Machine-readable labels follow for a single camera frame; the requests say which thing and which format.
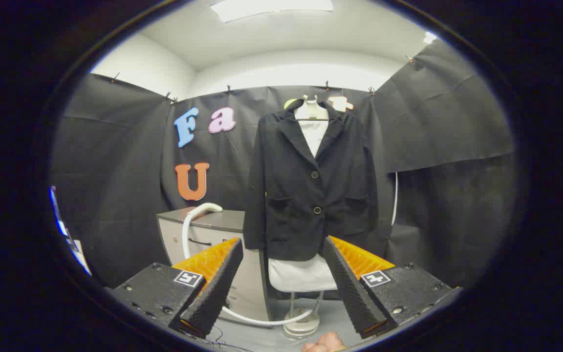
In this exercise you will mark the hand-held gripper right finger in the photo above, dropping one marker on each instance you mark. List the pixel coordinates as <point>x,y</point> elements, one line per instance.
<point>352,288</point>

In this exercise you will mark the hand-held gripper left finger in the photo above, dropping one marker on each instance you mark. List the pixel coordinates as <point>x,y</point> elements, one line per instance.
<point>218,288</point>

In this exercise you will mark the white shirt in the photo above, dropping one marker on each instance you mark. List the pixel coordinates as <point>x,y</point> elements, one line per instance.
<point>301,276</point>

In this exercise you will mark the white garment steamer head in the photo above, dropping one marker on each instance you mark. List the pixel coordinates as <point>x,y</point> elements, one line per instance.
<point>202,208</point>

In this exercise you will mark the black jacket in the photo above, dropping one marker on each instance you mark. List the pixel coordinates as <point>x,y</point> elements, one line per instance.
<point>291,195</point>

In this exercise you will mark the white steamer base with pole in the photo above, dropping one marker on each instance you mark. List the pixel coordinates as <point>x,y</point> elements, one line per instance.
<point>301,327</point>

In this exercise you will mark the grey drawer cabinet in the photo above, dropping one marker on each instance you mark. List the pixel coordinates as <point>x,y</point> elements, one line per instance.
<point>227,221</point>

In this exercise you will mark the black backdrop cloth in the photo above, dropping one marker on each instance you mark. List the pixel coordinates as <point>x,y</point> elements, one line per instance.
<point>115,195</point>

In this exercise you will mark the white and blue paper sheet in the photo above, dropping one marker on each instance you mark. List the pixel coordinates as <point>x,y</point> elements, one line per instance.
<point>80,256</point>

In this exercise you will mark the white plastic hanger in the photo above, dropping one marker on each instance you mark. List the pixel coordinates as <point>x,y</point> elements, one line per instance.
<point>311,113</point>

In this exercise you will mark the small ceiling light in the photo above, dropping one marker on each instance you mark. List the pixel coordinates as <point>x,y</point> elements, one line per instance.
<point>429,37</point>

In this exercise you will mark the long ceiling light panel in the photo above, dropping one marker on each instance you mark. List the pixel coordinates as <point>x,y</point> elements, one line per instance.
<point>271,7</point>

